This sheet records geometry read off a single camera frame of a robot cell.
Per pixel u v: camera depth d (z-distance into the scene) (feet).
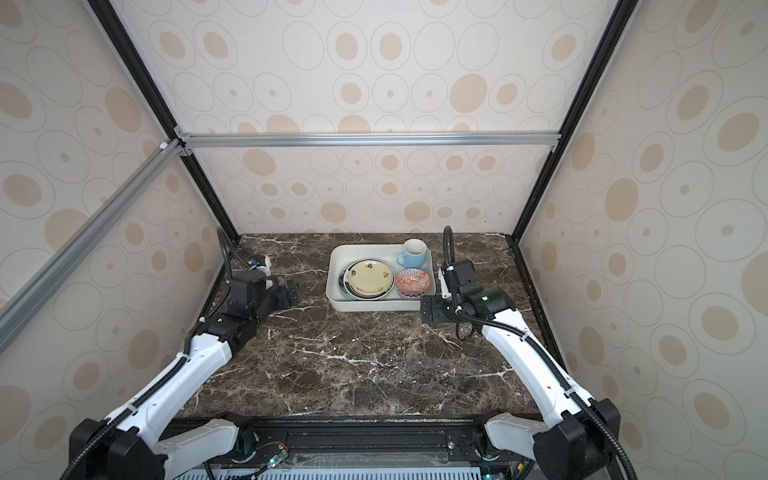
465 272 1.95
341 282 3.36
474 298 1.75
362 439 2.47
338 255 3.55
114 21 2.25
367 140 2.90
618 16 2.25
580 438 1.23
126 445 1.23
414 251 3.43
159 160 2.69
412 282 3.34
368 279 3.41
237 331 1.84
